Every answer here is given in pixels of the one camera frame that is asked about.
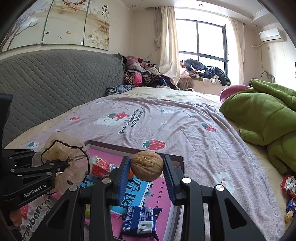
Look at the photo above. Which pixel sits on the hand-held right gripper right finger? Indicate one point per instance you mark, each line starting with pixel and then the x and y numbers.
pixel 170 180

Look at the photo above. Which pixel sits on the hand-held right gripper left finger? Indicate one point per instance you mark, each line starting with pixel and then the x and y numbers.
pixel 122 180

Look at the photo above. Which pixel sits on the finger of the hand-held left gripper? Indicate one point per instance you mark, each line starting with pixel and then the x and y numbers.
pixel 20 160
pixel 34 175

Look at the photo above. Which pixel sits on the orange tangerine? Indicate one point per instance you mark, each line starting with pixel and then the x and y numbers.
pixel 131 173

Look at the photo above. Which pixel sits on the red snack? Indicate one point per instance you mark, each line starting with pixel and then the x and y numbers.
pixel 100 168

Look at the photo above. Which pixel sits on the brown walnut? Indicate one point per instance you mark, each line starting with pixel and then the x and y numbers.
pixel 146 165

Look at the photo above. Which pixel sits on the cream organza scrunchie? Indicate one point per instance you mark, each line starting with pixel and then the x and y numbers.
pixel 60 150

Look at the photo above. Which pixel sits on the gray cardboard box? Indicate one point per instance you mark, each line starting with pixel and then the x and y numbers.
pixel 108 146

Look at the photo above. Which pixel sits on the blue biscuit packet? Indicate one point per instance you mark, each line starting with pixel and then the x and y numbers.
pixel 138 222

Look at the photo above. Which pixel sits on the pink and blue book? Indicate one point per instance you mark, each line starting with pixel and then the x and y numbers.
pixel 157 208

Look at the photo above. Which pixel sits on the pink strawberry print bedsheet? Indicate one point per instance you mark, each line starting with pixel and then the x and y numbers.
pixel 185 120

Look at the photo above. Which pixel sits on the gray quilted headboard cover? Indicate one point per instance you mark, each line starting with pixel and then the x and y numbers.
pixel 57 81

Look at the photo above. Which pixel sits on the dark floral cloth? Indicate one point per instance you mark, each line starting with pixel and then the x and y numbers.
pixel 118 90

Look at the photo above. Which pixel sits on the pile of mixed clothes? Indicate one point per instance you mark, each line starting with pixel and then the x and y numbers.
pixel 138 76

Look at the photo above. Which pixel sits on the pink pillow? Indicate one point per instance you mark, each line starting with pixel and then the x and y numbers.
pixel 231 91

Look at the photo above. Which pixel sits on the green fleece blanket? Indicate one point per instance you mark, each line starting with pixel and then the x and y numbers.
pixel 261 111

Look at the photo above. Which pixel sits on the dark clothes on windowsill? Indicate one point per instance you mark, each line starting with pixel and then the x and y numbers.
pixel 208 69

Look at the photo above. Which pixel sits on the red and white candy packet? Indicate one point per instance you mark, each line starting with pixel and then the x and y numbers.
pixel 289 185

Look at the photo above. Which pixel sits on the small blue candy packet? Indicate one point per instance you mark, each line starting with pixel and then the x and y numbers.
pixel 291 206

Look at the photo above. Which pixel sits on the cream curtain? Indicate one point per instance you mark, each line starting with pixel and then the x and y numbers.
pixel 237 46
pixel 168 46

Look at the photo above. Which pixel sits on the dark framed window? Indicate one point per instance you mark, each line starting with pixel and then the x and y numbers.
pixel 208 39

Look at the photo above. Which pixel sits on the white air conditioner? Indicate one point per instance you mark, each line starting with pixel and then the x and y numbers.
pixel 270 34

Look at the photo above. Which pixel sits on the floral wall painting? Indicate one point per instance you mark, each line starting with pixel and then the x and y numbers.
pixel 57 23

